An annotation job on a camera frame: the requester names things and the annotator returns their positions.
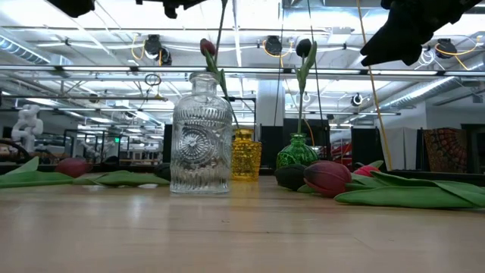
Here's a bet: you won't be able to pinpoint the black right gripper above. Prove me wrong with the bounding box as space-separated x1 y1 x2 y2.
359 0 485 67

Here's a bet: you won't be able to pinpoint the clear glass vase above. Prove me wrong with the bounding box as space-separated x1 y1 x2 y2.
169 71 233 195

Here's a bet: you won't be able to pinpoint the red tulips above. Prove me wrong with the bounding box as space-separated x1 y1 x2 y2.
274 163 310 193

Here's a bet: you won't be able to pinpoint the green glass vase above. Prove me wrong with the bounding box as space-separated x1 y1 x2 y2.
275 132 320 179

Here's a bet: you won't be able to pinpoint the yellow glass vase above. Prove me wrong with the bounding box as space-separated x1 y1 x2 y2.
230 127 263 182

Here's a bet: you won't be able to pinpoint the white cloth panel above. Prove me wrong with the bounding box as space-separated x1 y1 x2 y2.
385 127 418 171

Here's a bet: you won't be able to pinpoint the black partition panel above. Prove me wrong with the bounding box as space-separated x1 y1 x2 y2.
350 127 387 168
162 124 174 168
260 124 285 170

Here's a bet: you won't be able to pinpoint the red background object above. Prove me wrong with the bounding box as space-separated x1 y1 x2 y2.
329 140 353 164

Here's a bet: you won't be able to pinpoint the patterned red tapestry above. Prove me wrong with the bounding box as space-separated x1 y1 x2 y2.
423 127 469 174

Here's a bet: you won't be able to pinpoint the yellow cable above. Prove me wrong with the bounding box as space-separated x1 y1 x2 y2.
355 0 393 171

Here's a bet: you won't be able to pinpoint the thin black cable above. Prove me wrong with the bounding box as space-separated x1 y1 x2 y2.
306 0 324 119

